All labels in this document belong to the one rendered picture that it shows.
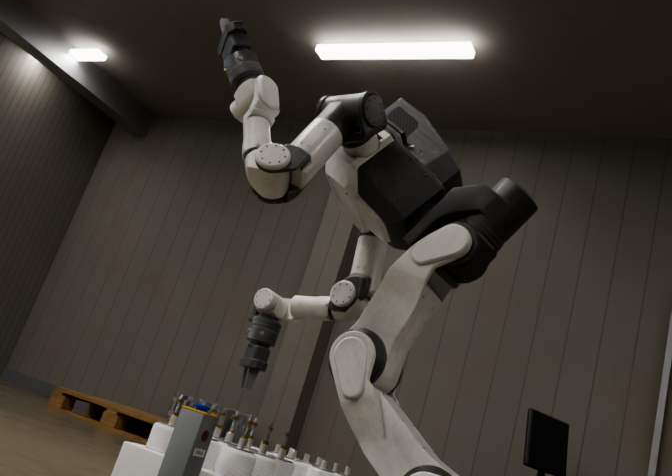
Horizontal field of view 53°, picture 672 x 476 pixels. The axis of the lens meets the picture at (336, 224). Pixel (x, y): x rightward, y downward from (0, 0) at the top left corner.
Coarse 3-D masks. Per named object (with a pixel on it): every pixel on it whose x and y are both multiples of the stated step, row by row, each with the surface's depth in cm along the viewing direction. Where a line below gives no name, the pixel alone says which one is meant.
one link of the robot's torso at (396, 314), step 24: (432, 240) 159; (456, 240) 156; (408, 264) 160; (432, 264) 157; (384, 288) 163; (408, 288) 159; (432, 288) 171; (384, 312) 160; (408, 312) 158; (432, 312) 166; (384, 336) 158; (408, 336) 161; (384, 360) 155; (384, 384) 158
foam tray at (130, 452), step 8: (128, 448) 183; (136, 448) 182; (144, 448) 181; (120, 456) 183; (128, 456) 182; (136, 456) 181; (144, 456) 180; (152, 456) 179; (160, 456) 178; (120, 464) 182; (128, 464) 181; (136, 464) 180; (144, 464) 179; (152, 464) 178; (160, 464) 177; (112, 472) 182; (120, 472) 181; (128, 472) 180; (136, 472) 179; (144, 472) 178; (152, 472) 177; (200, 472) 172; (208, 472) 171
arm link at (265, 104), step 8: (256, 80) 165; (264, 80) 165; (272, 80) 168; (256, 88) 163; (264, 88) 163; (272, 88) 166; (256, 96) 162; (264, 96) 161; (272, 96) 164; (256, 104) 160; (264, 104) 161; (272, 104) 162; (248, 112) 162; (256, 112) 160; (264, 112) 161; (272, 112) 162; (272, 120) 163
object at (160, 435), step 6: (156, 426) 186; (162, 426) 185; (168, 426) 185; (156, 432) 185; (162, 432) 184; (168, 432) 184; (150, 438) 185; (156, 438) 184; (162, 438) 184; (168, 438) 184; (150, 444) 184; (156, 444) 184; (162, 444) 183; (156, 450) 183; (162, 450) 183
